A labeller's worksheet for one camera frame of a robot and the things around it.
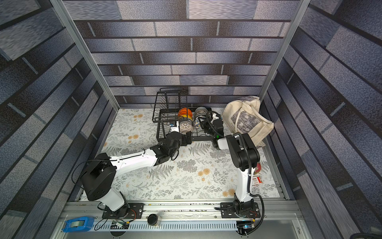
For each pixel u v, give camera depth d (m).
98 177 0.45
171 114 1.18
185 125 1.03
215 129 0.77
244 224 0.71
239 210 0.65
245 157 0.53
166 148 0.65
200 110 1.08
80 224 0.66
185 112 1.13
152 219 0.64
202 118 0.95
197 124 0.95
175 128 0.75
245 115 0.98
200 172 0.88
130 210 0.73
